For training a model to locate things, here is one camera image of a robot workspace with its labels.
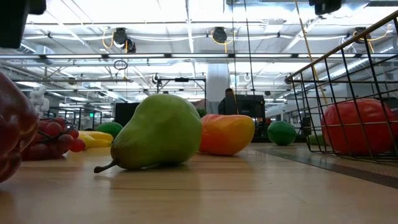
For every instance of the red and orange mango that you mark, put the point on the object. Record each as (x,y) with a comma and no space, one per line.
(227,133)

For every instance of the bright green pear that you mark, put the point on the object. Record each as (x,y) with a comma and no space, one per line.
(161,133)

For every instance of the small green lime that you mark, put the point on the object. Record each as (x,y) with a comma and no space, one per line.
(109,129)

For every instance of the yellow banana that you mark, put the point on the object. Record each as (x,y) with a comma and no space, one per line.
(93,140)

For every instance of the bright red apple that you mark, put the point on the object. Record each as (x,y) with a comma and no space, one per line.
(354,130)

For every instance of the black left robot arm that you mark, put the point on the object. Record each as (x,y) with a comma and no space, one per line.
(14,21)

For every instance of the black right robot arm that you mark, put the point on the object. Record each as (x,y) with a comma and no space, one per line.
(325,6)

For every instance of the person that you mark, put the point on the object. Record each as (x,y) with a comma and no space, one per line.
(226,101)

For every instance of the white square column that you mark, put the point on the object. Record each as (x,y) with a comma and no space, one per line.
(217,81)

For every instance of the black monitor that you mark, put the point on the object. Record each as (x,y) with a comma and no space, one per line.
(126,113)
(250,105)

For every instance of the long ceiling light bar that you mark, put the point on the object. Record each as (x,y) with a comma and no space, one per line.
(136,56)

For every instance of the large green lime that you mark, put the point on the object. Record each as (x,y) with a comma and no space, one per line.
(281,133)

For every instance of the red grape bunch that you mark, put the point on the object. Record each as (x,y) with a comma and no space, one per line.
(53,140)

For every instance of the white plush figure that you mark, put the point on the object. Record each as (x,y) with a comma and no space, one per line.
(38,98)

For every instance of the black metal frame rig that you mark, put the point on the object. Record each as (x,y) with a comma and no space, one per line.
(182,80)

